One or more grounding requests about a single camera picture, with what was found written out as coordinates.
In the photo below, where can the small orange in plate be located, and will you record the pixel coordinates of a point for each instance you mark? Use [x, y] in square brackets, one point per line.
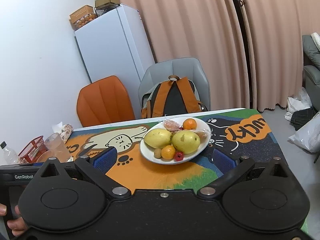
[168, 152]

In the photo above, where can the grey chair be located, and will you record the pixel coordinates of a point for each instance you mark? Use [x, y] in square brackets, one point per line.
[184, 67]

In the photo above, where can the white plastic bag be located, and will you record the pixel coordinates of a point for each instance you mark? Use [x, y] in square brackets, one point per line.
[299, 102]

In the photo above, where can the yellow pear left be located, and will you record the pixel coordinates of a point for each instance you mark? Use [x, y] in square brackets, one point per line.
[158, 138]

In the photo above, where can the orange black backpack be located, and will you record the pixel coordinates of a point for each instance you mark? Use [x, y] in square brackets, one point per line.
[172, 97]

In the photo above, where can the white plate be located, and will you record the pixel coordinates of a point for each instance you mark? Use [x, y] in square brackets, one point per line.
[147, 151]

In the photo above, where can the pink curtain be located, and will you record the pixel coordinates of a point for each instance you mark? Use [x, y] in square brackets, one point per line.
[251, 50]

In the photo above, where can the cartoon cat table mat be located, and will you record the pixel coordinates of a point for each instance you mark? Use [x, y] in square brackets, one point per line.
[234, 133]

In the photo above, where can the clear glass front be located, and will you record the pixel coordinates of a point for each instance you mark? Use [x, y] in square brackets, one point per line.
[56, 145]

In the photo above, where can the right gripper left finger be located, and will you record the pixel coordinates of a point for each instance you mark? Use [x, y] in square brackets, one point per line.
[68, 196]

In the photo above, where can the grey sofa cushion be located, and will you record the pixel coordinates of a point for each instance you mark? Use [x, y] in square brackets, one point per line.
[311, 52]

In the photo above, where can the woven basket on fridge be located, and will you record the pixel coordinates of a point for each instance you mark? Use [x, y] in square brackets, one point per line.
[82, 16]

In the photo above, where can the orange tangerine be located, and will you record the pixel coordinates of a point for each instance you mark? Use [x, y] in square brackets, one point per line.
[189, 124]

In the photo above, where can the white refrigerator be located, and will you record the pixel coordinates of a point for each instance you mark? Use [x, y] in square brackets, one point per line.
[116, 44]

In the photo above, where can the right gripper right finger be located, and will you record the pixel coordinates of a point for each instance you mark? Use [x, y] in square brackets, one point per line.
[260, 196]

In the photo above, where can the brown longan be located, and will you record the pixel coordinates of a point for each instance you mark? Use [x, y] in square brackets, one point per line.
[157, 153]

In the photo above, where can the yellow pear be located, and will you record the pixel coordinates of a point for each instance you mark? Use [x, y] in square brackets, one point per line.
[158, 138]
[186, 141]

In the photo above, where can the yellow pear right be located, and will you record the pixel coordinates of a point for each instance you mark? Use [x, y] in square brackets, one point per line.
[186, 141]

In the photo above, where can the brown cardboard box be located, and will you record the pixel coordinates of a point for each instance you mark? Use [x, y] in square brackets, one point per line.
[103, 6]

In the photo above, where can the red plastic basket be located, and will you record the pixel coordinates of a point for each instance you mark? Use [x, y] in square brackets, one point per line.
[33, 150]

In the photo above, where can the plastic-wrapped pink fruit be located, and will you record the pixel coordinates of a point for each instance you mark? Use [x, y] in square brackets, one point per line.
[171, 125]

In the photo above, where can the clear plastic bottle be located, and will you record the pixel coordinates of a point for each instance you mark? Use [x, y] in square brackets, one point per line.
[10, 156]

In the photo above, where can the grey sofa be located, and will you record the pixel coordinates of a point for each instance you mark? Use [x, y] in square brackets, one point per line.
[311, 67]

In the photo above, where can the orange chair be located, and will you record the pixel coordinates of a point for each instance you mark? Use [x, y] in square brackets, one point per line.
[103, 102]

